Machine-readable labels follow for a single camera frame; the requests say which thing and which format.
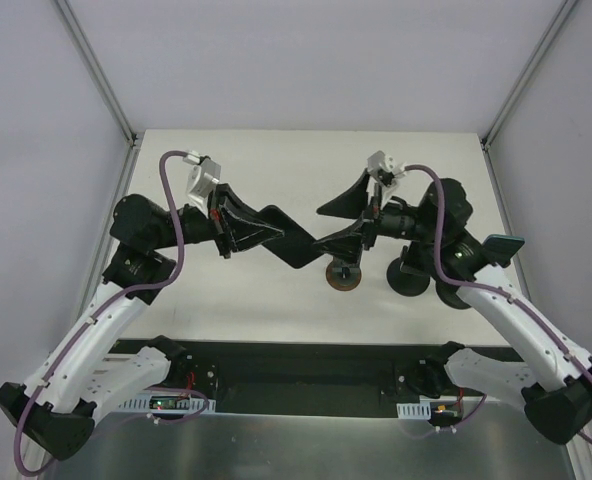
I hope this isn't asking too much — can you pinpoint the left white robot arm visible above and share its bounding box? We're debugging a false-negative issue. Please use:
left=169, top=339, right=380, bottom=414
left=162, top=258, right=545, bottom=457
left=0, top=184, right=293, bottom=461

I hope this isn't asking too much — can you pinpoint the left white cable duct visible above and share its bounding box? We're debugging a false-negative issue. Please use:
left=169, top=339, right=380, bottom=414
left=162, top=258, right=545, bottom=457
left=116, top=394, right=216, bottom=415

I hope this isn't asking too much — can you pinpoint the black phone stand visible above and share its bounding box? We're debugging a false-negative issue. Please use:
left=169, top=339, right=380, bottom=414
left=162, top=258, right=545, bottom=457
left=435, top=280, right=471, bottom=310
left=386, top=252, right=431, bottom=297

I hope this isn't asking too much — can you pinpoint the brown disc small stand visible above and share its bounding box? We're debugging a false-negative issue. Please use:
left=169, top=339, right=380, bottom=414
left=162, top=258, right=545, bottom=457
left=325, top=259, right=362, bottom=292

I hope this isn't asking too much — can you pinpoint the right white cable duct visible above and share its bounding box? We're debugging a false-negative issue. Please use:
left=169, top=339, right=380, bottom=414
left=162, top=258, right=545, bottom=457
left=396, top=401, right=432, bottom=421

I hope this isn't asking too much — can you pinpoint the front aluminium rail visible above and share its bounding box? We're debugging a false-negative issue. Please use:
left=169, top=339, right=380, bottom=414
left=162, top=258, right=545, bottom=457
left=87, top=353, right=148, bottom=392

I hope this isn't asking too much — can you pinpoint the metal sheet front panel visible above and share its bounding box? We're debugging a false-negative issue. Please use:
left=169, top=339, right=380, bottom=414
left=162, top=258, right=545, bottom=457
left=44, top=401, right=575, bottom=479

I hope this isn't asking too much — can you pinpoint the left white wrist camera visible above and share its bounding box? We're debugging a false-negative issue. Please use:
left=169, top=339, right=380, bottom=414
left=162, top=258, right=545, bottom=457
left=183, top=151, right=221, bottom=211

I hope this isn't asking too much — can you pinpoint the aluminium frame post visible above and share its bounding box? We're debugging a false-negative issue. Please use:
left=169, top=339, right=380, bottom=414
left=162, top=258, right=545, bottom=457
left=50, top=0, right=145, bottom=149
left=479, top=0, right=585, bottom=151

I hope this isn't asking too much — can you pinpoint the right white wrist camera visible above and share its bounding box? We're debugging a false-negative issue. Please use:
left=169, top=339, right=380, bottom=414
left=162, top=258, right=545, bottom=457
left=367, top=151, right=407, bottom=207

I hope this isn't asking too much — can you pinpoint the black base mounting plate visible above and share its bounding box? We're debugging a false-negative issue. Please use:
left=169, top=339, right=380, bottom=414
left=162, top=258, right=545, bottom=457
left=129, top=340, right=487, bottom=417

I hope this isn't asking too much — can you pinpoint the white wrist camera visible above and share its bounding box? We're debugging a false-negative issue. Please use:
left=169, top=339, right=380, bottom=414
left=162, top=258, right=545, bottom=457
left=367, top=151, right=407, bottom=207
left=183, top=151, right=221, bottom=211

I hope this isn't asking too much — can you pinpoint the right aluminium frame post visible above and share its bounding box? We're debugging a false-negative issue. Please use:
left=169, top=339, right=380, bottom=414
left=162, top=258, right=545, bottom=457
left=479, top=0, right=585, bottom=151

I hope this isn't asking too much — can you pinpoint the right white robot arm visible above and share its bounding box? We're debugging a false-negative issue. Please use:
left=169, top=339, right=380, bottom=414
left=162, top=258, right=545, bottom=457
left=316, top=172, right=592, bottom=445

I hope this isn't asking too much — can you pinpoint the left aluminium frame post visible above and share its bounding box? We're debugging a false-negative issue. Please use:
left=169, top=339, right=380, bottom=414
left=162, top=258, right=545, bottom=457
left=50, top=0, right=145, bottom=149

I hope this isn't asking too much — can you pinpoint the white cable duct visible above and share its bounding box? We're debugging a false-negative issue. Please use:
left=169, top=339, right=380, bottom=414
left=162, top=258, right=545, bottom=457
left=396, top=401, right=432, bottom=421
left=116, top=394, right=216, bottom=415

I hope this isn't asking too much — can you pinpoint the black phone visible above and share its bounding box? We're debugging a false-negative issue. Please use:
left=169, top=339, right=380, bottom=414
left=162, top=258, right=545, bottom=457
left=482, top=234, right=525, bottom=268
left=259, top=205, right=323, bottom=269
left=400, top=242, right=433, bottom=277

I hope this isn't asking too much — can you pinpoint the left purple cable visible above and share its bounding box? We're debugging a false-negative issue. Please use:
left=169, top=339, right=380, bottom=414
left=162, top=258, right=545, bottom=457
left=13, top=149, right=210, bottom=476

